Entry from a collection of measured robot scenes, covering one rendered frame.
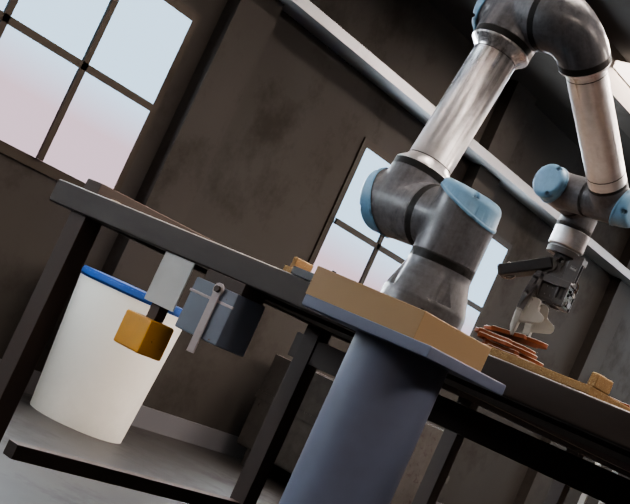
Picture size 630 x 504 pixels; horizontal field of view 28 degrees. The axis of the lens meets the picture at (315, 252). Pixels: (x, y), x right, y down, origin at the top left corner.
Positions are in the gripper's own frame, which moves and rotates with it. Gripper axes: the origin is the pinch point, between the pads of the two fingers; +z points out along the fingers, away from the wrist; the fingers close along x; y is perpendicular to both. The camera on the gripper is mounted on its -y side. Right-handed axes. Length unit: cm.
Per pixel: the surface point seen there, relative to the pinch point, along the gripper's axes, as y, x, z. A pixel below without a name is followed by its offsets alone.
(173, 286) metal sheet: -74, -10, 20
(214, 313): -58, -16, 22
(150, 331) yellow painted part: -74, -11, 31
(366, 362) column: -3, -59, 18
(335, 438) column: -2, -59, 32
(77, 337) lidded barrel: -264, 231, 59
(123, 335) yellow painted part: -80, -11, 35
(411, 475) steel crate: -157, 425, 60
